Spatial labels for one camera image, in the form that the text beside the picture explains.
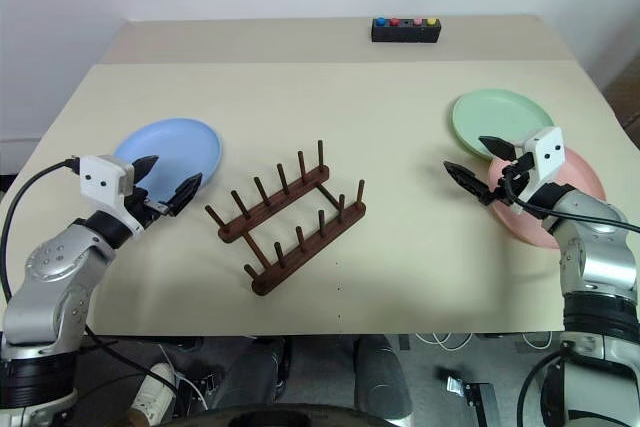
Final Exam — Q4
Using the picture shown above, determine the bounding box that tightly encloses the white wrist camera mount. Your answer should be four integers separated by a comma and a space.
509, 126, 567, 218
73, 155, 142, 237

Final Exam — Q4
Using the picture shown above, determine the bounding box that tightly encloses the white shoe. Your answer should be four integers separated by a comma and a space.
130, 361, 177, 414

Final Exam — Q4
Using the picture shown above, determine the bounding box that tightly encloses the pink red plate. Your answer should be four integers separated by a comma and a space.
487, 146, 608, 250

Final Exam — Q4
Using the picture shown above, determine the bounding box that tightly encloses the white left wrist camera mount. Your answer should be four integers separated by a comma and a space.
73, 155, 142, 237

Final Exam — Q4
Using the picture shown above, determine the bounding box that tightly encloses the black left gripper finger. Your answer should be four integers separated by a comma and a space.
132, 154, 160, 184
166, 172, 204, 217

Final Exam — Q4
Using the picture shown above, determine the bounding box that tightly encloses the black round rim shape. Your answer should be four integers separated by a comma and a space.
193, 400, 397, 427

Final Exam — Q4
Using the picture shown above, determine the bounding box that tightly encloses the blue plate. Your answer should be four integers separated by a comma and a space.
112, 117, 224, 203

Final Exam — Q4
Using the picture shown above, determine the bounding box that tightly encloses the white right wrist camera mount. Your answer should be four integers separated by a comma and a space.
509, 126, 567, 218

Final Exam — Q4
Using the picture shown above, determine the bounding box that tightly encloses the green plate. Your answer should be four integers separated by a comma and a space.
451, 89, 556, 163

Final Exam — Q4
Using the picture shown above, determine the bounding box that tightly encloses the black metal bracket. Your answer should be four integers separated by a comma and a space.
436, 366, 497, 427

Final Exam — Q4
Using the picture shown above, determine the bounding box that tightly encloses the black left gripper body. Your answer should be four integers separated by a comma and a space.
123, 185, 170, 229

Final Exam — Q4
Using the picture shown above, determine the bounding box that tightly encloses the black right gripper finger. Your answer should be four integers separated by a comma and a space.
443, 160, 490, 199
478, 135, 517, 160

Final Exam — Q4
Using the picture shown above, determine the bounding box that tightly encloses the thin white cable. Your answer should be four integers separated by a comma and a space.
413, 330, 475, 351
513, 330, 557, 351

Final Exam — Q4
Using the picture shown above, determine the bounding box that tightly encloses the black button box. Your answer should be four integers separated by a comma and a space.
370, 17, 441, 44

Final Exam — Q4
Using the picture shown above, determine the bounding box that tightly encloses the brown wooden dish rack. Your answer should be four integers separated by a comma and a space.
204, 139, 368, 297

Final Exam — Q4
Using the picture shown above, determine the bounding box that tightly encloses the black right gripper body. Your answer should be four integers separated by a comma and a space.
478, 145, 535, 207

